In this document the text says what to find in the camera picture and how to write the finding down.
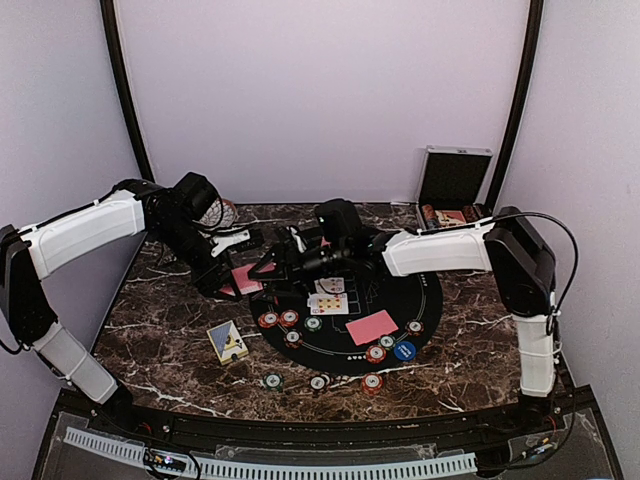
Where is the red playing card deck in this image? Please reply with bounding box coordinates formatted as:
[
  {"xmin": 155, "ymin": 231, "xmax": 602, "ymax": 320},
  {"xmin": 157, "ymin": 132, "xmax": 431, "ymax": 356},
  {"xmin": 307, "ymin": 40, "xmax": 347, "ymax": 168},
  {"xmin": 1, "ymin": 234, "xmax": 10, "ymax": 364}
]
[{"xmin": 219, "ymin": 263, "xmax": 264, "ymax": 297}]

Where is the face-up hearts card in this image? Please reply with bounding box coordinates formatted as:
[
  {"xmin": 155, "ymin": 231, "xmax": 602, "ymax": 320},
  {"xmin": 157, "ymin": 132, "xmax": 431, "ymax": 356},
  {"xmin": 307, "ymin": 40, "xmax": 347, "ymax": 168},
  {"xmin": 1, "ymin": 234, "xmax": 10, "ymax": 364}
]
[{"xmin": 307, "ymin": 293, "xmax": 349, "ymax": 315}]

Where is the red card mat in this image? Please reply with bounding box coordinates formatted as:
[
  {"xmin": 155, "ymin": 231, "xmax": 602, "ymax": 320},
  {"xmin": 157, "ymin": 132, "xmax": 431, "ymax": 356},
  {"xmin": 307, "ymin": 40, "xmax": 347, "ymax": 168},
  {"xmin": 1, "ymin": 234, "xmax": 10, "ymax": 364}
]
[{"xmin": 346, "ymin": 310, "xmax": 398, "ymax": 346}]

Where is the green poker chip stack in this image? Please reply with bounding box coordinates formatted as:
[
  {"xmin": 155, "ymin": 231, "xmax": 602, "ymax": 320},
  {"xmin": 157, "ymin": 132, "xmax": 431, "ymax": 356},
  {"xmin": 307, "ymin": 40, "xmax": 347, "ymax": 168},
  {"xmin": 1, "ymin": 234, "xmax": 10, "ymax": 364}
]
[{"xmin": 263, "ymin": 373, "xmax": 284, "ymax": 392}]

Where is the brown poker chip stack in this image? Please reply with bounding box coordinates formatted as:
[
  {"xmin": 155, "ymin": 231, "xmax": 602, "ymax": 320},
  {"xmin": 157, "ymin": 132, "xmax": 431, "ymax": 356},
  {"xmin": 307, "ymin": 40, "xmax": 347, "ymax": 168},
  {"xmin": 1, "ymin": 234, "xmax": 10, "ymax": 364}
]
[{"xmin": 309, "ymin": 374, "xmax": 331, "ymax": 392}]

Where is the blue small blind button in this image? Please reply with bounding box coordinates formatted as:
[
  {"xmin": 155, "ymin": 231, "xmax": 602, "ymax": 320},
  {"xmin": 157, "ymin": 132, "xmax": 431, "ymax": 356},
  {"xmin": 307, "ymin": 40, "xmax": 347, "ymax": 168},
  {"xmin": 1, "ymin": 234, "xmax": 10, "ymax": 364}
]
[{"xmin": 393, "ymin": 341, "xmax": 417, "ymax": 362}]

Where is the red poker chip stack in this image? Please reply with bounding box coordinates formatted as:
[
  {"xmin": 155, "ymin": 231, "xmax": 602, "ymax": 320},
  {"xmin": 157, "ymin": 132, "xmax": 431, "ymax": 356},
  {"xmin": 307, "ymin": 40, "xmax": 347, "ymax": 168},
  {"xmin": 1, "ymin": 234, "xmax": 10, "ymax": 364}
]
[{"xmin": 361, "ymin": 373, "xmax": 384, "ymax": 395}]

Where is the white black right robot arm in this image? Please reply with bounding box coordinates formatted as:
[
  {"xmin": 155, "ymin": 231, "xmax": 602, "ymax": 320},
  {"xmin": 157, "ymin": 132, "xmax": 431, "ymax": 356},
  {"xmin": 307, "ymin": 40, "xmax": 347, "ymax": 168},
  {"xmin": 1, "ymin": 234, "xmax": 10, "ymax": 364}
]
[{"xmin": 248, "ymin": 198, "xmax": 561, "ymax": 398}]

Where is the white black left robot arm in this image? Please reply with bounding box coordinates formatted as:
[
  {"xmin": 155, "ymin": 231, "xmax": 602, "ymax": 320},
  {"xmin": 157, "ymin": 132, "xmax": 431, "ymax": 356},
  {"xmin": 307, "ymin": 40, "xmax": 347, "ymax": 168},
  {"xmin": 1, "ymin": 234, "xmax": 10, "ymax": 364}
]
[{"xmin": 1, "ymin": 173, "xmax": 232, "ymax": 405}]

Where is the floral patterned ceramic bowl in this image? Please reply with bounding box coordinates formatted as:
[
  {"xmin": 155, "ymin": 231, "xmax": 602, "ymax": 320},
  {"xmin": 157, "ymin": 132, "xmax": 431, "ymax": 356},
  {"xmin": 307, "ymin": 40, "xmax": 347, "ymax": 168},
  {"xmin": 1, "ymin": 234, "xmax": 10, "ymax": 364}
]
[{"xmin": 200, "ymin": 198, "xmax": 237, "ymax": 230}]

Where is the round black poker mat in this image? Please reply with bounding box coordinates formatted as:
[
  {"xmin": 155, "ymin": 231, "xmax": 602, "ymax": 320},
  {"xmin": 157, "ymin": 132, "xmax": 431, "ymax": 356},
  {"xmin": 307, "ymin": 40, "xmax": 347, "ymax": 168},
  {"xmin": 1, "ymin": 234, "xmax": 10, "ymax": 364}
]
[{"xmin": 250, "ymin": 273, "xmax": 443, "ymax": 375}]

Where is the aluminium poker chip case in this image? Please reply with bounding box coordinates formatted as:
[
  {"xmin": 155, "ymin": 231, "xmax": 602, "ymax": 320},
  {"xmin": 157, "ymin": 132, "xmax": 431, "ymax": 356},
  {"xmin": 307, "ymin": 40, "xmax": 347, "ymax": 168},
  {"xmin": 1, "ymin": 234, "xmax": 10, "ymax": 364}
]
[{"xmin": 416, "ymin": 146, "xmax": 493, "ymax": 230}]

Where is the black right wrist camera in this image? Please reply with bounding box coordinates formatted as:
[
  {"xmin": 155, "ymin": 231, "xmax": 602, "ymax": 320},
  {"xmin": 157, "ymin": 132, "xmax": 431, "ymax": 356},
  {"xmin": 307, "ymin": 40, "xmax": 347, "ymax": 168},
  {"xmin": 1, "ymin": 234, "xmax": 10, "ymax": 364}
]
[{"xmin": 314, "ymin": 198, "xmax": 362, "ymax": 244}]

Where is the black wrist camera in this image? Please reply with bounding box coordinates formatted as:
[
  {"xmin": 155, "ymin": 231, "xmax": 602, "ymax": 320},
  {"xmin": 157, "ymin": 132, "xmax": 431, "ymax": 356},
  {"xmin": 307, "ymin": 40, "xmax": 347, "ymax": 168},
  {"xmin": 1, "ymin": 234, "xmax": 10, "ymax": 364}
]
[
  {"xmin": 314, "ymin": 198, "xmax": 362, "ymax": 244},
  {"xmin": 174, "ymin": 172, "xmax": 219, "ymax": 221}
]

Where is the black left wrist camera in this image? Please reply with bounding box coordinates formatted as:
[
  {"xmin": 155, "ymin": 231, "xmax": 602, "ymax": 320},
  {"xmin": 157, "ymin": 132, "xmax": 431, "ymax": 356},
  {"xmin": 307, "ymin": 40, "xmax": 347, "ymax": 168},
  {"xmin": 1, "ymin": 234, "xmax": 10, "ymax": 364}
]
[{"xmin": 174, "ymin": 172, "xmax": 219, "ymax": 221}]

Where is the black front table rail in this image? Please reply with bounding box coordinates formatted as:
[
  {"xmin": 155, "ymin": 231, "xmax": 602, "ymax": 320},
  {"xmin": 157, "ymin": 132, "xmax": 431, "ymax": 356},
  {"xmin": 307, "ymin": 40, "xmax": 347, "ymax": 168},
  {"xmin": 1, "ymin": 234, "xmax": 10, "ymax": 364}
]
[{"xmin": 68, "ymin": 399, "xmax": 569, "ymax": 452}]

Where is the white slotted cable duct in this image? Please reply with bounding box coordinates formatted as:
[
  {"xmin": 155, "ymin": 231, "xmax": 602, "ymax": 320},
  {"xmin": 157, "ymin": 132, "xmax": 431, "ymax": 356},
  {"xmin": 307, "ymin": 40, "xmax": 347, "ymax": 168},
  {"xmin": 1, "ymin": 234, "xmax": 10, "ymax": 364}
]
[{"xmin": 63, "ymin": 427, "xmax": 477, "ymax": 479}]

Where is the left black frame post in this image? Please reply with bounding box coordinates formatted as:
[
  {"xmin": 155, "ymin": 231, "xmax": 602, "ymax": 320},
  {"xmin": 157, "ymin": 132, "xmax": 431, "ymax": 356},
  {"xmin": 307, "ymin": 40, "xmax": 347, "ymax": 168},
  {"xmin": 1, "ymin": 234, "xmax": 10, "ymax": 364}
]
[{"xmin": 99, "ymin": 0, "xmax": 155, "ymax": 182}]

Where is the black frame post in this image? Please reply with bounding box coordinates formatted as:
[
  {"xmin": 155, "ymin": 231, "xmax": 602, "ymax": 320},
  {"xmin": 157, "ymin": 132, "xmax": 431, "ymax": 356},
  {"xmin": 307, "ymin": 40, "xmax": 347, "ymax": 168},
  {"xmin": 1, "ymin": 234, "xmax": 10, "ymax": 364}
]
[
  {"xmin": 99, "ymin": 0, "xmax": 155, "ymax": 182},
  {"xmin": 485, "ymin": 0, "xmax": 544, "ymax": 212}
]

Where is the right black frame post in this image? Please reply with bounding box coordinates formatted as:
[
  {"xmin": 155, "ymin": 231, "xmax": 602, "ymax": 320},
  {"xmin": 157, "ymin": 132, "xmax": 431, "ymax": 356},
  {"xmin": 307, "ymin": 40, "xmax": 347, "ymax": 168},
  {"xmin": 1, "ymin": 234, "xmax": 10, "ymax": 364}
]
[{"xmin": 485, "ymin": 0, "xmax": 544, "ymax": 212}]

